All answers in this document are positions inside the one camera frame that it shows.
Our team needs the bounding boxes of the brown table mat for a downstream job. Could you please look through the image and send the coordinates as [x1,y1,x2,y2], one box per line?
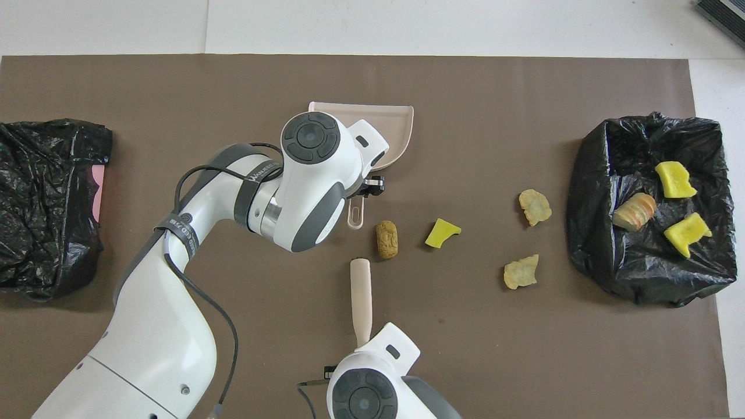
[0,54,731,419]

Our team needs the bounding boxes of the brown foam cylinder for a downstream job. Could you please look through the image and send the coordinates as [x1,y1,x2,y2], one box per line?
[375,220,400,260]

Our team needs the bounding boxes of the dark ribbed device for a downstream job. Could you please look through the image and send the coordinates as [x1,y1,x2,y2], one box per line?
[696,0,745,49]

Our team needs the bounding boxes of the small yellow sponge wedge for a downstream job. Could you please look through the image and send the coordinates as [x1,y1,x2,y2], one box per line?
[424,218,462,249]

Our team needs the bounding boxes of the yellow sponge piece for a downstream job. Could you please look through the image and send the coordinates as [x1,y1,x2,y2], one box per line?
[664,212,713,259]
[655,161,698,199]

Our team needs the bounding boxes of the pink plastic bin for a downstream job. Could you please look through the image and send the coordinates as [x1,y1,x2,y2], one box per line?
[92,165,107,223]

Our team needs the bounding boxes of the pale beige sponge chunk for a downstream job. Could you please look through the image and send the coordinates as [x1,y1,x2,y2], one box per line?
[503,254,540,290]
[612,193,658,232]
[518,189,552,227]

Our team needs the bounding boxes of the beige brush with black bristles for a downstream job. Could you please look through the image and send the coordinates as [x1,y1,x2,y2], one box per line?
[349,258,373,349]

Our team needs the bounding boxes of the black plastic trash bag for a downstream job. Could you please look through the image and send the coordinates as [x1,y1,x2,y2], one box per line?
[566,112,738,308]
[0,119,113,302]

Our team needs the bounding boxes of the beige plastic dustpan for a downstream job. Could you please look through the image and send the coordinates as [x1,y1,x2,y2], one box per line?
[308,101,414,228]

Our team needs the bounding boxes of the black velcro cable strap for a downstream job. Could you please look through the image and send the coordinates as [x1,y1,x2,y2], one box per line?
[235,152,284,225]
[154,211,200,274]

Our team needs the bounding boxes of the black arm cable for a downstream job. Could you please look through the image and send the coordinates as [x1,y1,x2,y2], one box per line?
[172,142,285,419]
[296,364,339,419]

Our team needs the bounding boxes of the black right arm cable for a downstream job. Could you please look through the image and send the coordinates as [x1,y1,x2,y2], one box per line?
[296,364,339,419]

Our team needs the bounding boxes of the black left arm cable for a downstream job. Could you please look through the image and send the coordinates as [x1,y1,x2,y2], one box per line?
[172,142,285,419]

